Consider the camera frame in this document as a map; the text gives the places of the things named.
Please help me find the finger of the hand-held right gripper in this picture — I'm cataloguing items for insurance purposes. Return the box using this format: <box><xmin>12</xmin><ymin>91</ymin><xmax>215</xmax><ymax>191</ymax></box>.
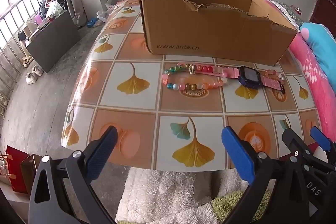
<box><xmin>282</xmin><ymin>129</ymin><xmax>336</xmax><ymax>216</ymax></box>
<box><xmin>310</xmin><ymin>126</ymin><xmax>336</xmax><ymax>169</ymax></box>

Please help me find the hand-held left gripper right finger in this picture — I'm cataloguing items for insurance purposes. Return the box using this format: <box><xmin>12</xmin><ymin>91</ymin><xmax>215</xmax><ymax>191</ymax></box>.
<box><xmin>221</xmin><ymin>126</ymin><xmax>308</xmax><ymax>224</ymax></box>

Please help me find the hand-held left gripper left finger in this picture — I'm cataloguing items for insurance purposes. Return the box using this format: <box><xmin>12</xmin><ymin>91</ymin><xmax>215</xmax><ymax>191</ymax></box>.
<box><xmin>28</xmin><ymin>126</ymin><xmax>118</xmax><ymax>224</ymax></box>

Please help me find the pink strap purple watch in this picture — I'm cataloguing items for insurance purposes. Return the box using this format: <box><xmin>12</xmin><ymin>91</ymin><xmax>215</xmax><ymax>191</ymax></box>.
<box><xmin>194</xmin><ymin>64</ymin><xmax>286</xmax><ymax>94</ymax></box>

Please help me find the multicoloured bead bracelet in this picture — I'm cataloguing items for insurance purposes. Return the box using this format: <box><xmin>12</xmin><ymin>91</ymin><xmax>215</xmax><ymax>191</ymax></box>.
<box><xmin>163</xmin><ymin>63</ymin><xmax>228</xmax><ymax>92</ymax></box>

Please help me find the brown cardboard box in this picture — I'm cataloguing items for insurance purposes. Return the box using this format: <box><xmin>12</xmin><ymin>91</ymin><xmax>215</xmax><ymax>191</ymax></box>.
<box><xmin>139</xmin><ymin>0</ymin><xmax>298</xmax><ymax>67</ymax></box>

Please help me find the ginkgo leaf patterned tablecloth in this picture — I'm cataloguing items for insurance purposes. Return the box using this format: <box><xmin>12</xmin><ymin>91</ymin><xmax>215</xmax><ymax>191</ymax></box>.
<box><xmin>61</xmin><ymin>0</ymin><xmax>322</xmax><ymax>170</ymax></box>

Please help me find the pink floral blanket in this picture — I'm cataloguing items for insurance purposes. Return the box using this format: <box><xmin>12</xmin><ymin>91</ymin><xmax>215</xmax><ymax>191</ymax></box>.
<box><xmin>259</xmin><ymin>0</ymin><xmax>336</xmax><ymax>151</ymax></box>

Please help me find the white and green fluffy clothing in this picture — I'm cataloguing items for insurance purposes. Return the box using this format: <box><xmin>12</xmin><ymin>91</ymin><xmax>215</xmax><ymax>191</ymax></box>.
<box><xmin>115</xmin><ymin>167</ymin><xmax>272</xmax><ymax>224</ymax></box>

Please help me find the brown paper bag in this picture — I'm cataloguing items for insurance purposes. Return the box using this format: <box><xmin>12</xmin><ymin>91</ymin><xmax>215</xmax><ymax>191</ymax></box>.
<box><xmin>20</xmin><ymin>154</ymin><xmax>42</xmax><ymax>195</ymax></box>

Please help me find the red gift bag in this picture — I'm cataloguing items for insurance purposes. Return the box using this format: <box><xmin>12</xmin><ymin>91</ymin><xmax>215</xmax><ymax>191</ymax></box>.
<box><xmin>5</xmin><ymin>145</ymin><xmax>29</xmax><ymax>194</ymax></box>

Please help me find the blue pillow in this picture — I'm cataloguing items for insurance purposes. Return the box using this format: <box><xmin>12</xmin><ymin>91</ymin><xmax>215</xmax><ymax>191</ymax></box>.
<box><xmin>299</xmin><ymin>21</ymin><xmax>336</xmax><ymax>83</ymax></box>

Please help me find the white paper bag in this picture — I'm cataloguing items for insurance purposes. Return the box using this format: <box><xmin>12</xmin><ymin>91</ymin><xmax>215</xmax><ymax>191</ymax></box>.
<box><xmin>0</xmin><ymin>154</ymin><xmax>11</xmax><ymax>182</ymax></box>

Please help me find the grey cabinet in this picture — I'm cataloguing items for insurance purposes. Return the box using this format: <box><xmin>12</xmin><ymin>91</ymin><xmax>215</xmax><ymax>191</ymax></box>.
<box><xmin>26</xmin><ymin>9</ymin><xmax>82</xmax><ymax>73</ymax></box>

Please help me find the grey green fuzzy blanket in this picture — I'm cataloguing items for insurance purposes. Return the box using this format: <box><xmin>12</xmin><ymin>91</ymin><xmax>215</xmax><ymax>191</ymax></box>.
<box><xmin>273</xmin><ymin>0</ymin><xmax>305</xmax><ymax>28</ymax></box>

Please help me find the metal balcony railing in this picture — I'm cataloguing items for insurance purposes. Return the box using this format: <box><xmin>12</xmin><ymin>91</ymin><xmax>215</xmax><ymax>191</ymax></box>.
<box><xmin>0</xmin><ymin>0</ymin><xmax>62</xmax><ymax>114</ymax></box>

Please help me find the white plastic bag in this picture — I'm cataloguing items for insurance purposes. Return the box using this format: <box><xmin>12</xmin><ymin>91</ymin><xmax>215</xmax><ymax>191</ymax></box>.
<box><xmin>97</xmin><ymin>0</ymin><xmax>124</xmax><ymax>22</ymax></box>

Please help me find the pink orange bead bracelet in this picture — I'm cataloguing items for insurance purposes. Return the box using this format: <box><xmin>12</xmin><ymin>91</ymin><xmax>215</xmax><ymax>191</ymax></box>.
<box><xmin>262</xmin><ymin>69</ymin><xmax>287</xmax><ymax>84</ymax></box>

